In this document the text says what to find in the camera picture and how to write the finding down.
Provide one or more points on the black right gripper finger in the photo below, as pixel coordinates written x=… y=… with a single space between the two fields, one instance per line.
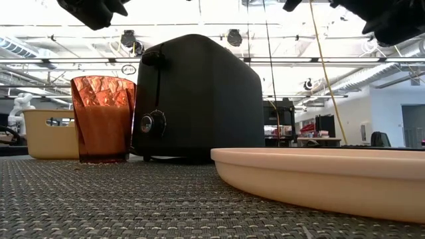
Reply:
x=292 y=4

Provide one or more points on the cream round plate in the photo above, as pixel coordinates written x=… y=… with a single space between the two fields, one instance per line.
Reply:
x=315 y=179

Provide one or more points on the dark office chair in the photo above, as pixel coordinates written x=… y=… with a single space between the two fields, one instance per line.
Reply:
x=380 y=139

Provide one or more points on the black computer monitor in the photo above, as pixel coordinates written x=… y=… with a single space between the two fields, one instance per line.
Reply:
x=327 y=126

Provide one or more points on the black two-slot toaster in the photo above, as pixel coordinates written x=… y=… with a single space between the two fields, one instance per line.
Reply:
x=206 y=99

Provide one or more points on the yellow plastic bin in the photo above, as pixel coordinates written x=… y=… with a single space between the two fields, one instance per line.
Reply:
x=50 y=142

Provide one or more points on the wooden desk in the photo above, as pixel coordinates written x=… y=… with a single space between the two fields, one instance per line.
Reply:
x=318 y=140

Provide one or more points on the grey woven placemat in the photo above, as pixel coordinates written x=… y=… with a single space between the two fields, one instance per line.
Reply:
x=133 y=206

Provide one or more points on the black cart frame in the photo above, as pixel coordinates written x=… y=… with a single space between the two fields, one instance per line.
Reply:
x=282 y=114

